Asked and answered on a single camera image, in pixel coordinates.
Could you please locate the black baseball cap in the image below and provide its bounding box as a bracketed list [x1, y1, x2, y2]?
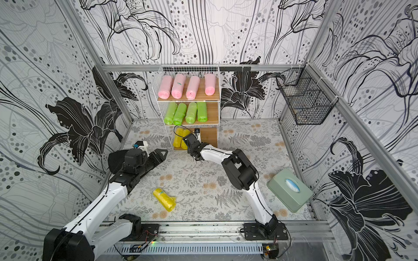
[108, 150, 127, 174]

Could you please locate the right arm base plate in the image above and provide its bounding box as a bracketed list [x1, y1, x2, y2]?
[240, 223, 289, 241]

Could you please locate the white wire wooden shelf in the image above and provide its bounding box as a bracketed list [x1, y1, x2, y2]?
[152, 65, 222, 150]

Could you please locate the green trash bag roll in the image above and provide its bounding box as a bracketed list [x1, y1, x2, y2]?
[173, 103, 187, 126]
[185, 102, 197, 124]
[164, 102, 177, 125]
[197, 102, 208, 122]

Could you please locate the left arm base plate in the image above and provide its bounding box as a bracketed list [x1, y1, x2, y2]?
[120, 224, 160, 242]

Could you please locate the pink trash bag roll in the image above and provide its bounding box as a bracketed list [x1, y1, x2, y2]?
[171, 74, 186, 100]
[204, 74, 216, 96]
[186, 76, 200, 100]
[158, 75, 173, 100]

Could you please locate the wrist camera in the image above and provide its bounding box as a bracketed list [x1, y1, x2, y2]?
[132, 140, 148, 151]
[194, 128, 201, 140]

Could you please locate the white slotted cable duct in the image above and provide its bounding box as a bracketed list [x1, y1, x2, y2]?
[105, 243, 263, 256]

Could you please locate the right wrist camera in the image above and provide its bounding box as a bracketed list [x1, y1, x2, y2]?
[194, 128, 201, 140]

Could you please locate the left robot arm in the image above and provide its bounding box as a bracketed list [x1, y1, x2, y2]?
[42, 147, 168, 261]

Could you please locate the green tissue box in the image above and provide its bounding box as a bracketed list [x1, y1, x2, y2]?
[267, 169, 314, 213]

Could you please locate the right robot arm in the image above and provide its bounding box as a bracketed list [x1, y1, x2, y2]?
[182, 134, 278, 233]

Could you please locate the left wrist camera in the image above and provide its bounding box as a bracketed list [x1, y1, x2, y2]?
[132, 140, 148, 151]

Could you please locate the yellow trash bag roll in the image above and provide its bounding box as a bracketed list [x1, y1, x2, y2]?
[173, 128, 184, 148]
[181, 129, 190, 150]
[152, 188, 176, 212]

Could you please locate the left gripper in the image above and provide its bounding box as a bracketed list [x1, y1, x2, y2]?
[135, 149, 169, 176]

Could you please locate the black wire wall basket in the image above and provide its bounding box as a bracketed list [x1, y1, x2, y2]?
[275, 67, 334, 125]

